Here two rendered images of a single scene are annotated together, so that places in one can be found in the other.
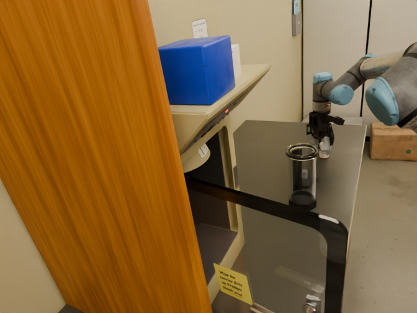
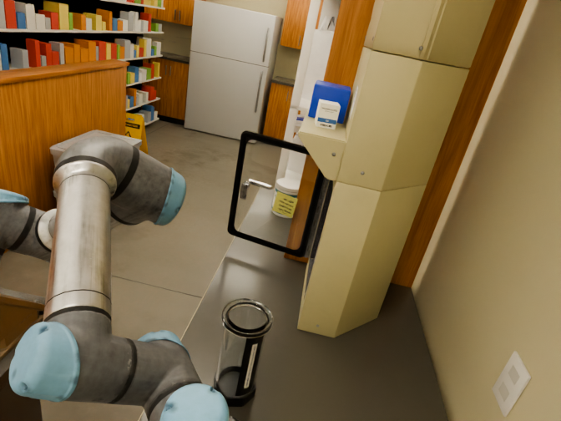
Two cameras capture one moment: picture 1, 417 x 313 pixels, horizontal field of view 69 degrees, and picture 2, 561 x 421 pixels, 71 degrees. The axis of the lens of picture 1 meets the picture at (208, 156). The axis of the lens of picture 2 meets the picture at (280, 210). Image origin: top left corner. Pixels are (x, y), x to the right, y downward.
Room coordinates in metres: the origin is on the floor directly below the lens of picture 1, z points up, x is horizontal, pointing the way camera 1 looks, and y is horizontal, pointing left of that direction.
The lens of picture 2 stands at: (1.50, -0.61, 1.73)
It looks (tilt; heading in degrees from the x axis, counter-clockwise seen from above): 25 degrees down; 152
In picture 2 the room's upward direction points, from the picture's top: 12 degrees clockwise
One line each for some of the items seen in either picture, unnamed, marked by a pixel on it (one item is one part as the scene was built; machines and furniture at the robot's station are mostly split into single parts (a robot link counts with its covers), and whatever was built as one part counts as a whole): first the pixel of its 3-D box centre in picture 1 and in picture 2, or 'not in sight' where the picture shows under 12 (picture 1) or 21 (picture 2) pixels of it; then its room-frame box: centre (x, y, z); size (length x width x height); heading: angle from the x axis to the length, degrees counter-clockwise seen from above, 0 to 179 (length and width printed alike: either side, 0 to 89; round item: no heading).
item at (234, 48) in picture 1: (224, 63); (326, 114); (0.63, -0.06, 1.54); 0.05 x 0.05 x 0.06; 66
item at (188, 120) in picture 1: (221, 107); (320, 140); (0.60, -0.04, 1.46); 0.32 x 0.12 x 0.10; 149
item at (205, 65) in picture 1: (195, 69); (329, 101); (0.53, 0.00, 1.56); 0.10 x 0.10 x 0.09; 59
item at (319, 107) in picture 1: (322, 105); not in sight; (1.22, -0.51, 1.20); 0.08 x 0.08 x 0.05
